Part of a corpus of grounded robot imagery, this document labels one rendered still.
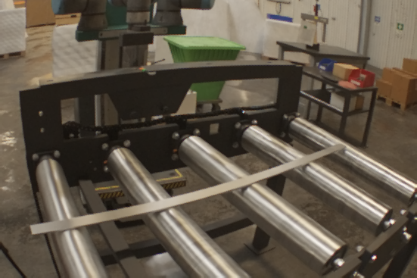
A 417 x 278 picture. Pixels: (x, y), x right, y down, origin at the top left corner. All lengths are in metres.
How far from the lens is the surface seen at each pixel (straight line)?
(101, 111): 2.21
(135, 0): 1.29
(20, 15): 9.18
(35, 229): 0.87
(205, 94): 4.09
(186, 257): 0.82
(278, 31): 7.99
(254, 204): 1.04
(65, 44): 4.67
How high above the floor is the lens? 1.46
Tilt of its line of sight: 22 degrees down
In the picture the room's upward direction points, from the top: 4 degrees clockwise
